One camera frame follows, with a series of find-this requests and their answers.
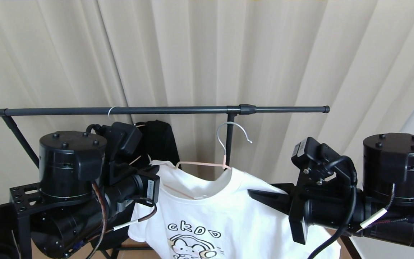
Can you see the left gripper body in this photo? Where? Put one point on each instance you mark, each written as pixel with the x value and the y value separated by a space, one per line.
pixel 84 223

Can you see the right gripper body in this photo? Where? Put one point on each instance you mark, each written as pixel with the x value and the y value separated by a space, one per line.
pixel 329 212

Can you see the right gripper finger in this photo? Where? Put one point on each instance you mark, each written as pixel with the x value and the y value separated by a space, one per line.
pixel 288 186
pixel 275 203

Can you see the white garment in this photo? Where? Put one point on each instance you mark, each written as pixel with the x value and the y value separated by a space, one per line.
pixel 246 223

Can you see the pink clothes hanger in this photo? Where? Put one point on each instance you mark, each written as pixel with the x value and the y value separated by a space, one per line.
pixel 109 112
pixel 225 158

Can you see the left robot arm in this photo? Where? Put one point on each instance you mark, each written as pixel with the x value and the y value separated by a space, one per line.
pixel 70 165

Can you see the black clothes rack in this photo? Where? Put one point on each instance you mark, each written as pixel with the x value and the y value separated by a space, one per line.
pixel 174 109

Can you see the white curtain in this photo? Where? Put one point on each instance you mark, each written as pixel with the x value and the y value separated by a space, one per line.
pixel 228 46

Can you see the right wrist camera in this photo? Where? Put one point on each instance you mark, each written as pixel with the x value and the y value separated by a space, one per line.
pixel 314 158

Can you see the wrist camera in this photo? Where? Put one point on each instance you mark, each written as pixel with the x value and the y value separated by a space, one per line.
pixel 124 138
pixel 314 158

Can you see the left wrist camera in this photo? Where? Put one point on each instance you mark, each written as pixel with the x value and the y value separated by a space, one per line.
pixel 124 138

